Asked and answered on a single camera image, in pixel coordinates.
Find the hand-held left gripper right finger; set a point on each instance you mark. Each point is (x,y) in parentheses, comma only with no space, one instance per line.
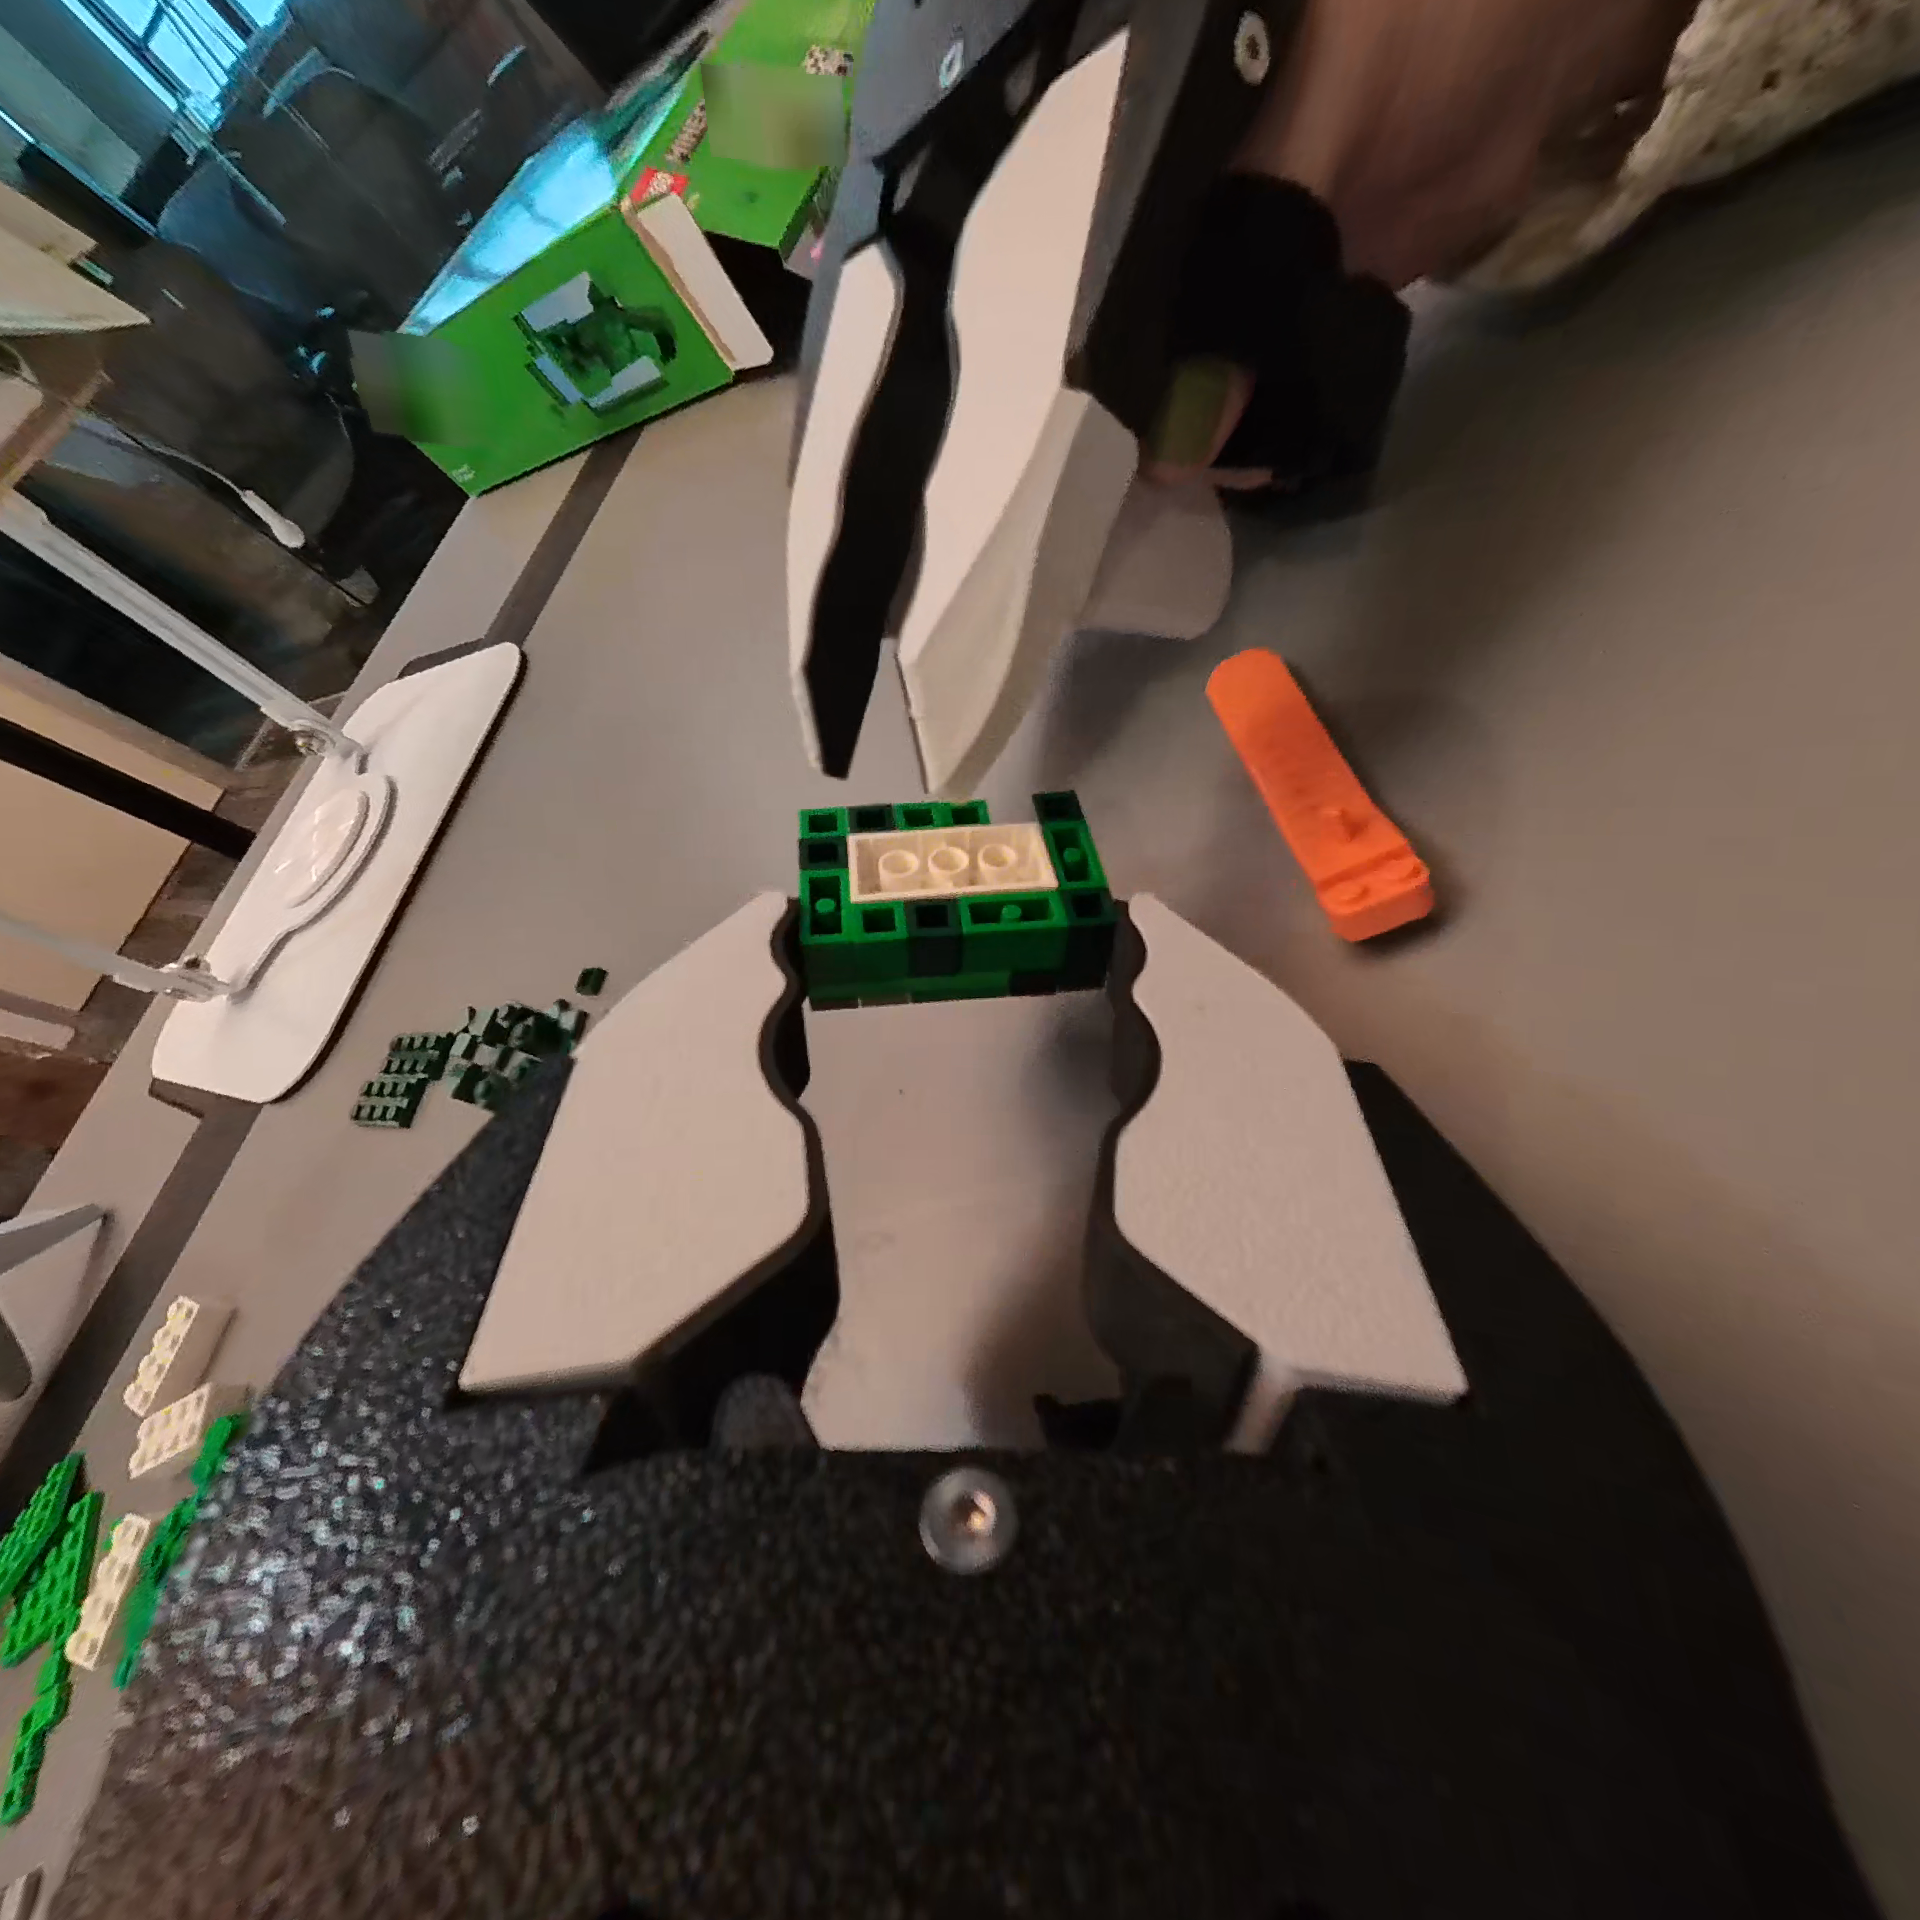
(1275,1200)

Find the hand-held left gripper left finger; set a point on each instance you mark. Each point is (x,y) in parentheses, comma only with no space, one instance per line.
(630,1185)

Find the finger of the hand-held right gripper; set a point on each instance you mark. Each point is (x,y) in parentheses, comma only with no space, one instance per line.
(832,495)
(1005,495)

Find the green lego build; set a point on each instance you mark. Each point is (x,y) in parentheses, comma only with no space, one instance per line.
(1034,931)

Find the person's right forearm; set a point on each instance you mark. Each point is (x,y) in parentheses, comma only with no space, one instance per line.
(1770,74)

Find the pile of dark green lego pieces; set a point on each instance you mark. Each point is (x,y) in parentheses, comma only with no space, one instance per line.
(480,1051)

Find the green lego box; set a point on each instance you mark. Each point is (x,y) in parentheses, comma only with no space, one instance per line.
(511,404)
(765,165)

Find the white lego brick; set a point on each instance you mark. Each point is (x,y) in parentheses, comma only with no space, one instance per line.
(180,1433)
(173,1350)

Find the white lego plate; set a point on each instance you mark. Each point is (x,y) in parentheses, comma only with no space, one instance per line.
(109,1590)

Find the pile of bright green lego pieces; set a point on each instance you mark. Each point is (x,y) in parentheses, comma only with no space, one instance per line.
(38,1544)

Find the person's right hand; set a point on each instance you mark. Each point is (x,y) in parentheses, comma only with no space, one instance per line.
(1424,134)

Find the orange brick separator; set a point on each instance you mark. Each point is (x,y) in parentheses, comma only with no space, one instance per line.
(1304,781)

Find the white monitor stand base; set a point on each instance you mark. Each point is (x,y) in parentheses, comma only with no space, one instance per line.
(374,840)

